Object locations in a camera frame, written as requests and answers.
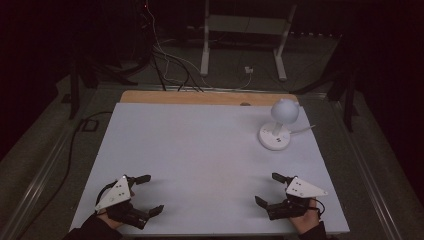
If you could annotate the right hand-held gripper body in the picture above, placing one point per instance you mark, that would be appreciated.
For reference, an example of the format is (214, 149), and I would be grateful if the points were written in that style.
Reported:
(301, 190)

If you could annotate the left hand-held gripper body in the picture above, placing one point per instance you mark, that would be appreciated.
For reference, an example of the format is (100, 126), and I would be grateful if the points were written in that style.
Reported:
(115, 196)

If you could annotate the white globe desk lamp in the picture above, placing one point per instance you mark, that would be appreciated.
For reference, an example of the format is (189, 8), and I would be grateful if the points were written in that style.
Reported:
(285, 111)

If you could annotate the person's left hand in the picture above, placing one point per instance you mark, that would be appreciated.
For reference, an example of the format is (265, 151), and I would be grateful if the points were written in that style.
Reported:
(111, 220)

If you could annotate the person's right hand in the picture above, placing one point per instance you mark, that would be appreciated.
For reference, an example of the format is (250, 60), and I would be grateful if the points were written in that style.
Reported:
(306, 222)

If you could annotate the white table mat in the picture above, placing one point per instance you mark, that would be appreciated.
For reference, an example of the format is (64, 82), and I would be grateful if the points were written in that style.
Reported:
(200, 160)

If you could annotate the black stand legs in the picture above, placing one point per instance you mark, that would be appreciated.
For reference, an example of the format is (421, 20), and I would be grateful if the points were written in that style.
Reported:
(74, 93)
(349, 100)

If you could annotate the white plug adapter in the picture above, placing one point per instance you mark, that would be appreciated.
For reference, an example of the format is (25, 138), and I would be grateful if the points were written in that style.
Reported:
(248, 70)

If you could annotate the white metal stand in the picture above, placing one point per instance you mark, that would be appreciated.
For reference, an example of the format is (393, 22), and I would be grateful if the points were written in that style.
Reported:
(205, 50)

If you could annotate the metal floor rail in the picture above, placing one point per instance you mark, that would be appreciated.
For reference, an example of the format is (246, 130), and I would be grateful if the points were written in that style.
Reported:
(36, 186)
(371, 186)

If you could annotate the black rectangular floor frame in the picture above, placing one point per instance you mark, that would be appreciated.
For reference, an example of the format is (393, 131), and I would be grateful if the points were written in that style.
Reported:
(90, 125)

